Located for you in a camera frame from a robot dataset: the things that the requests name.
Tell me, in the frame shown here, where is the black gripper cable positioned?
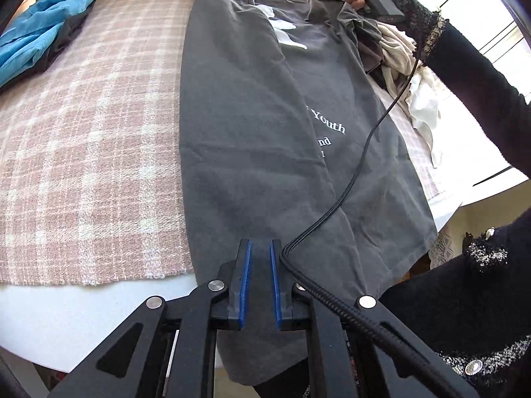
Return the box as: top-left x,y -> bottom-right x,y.
279,28 -> 462,398

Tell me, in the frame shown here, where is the grey printed t-shirt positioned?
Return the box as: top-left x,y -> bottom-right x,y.
179,0 -> 436,386

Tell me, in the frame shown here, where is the person's black tweed jacket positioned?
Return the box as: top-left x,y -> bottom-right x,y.
379,211 -> 530,397

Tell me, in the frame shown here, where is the pink plaid blanket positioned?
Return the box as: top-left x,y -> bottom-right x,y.
0,0 -> 441,288

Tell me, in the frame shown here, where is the beige ribbed garment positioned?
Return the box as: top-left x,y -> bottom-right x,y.
376,22 -> 416,98

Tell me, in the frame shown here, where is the brown garment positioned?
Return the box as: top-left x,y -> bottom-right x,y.
355,18 -> 383,74

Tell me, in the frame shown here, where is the folded black garment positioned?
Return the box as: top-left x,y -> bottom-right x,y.
1,2 -> 95,92

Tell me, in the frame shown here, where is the white ruffled garment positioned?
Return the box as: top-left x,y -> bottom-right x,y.
406,66 -> 441,168

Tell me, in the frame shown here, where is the folded blue shirt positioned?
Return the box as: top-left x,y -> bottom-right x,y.
1,0 -> 95,85

